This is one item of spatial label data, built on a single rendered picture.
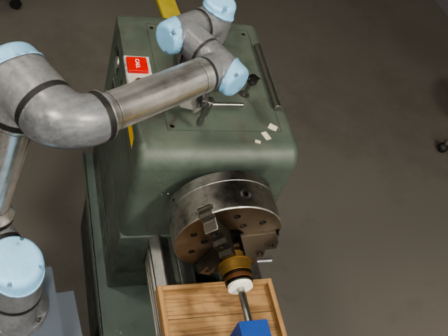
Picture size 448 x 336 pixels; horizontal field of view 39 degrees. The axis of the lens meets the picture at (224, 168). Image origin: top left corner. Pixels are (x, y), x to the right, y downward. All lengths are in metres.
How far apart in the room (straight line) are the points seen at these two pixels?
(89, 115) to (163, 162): 0.63
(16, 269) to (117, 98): 0.44
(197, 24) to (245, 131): 0.52
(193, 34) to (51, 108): 0.40
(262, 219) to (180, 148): 0.30
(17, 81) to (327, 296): 2.29
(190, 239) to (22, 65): 0.79
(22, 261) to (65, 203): 1.72
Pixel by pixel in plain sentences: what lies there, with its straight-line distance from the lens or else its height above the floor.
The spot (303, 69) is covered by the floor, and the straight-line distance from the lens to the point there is 4.19.
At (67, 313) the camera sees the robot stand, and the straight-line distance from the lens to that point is 1.98.
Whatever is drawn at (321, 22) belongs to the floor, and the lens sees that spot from 4.66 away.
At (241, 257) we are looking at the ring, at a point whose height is 1.13.
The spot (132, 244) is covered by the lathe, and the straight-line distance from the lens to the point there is 2.03.
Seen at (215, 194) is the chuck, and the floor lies 1.22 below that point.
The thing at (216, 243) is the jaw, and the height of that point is 1.15.
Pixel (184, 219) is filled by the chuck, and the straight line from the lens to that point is 1.71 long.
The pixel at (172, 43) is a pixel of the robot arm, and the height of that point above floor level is 1.67.
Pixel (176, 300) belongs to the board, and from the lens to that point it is 1.89.
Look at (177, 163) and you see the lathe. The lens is 1.73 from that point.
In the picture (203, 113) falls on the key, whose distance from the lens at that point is 1.70.
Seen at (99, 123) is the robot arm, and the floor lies 1.71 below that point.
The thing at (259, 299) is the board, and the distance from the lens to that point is 1.96.
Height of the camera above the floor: 2.53
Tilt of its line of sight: 48 degrees down
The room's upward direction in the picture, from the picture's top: 23 degrees clockwise
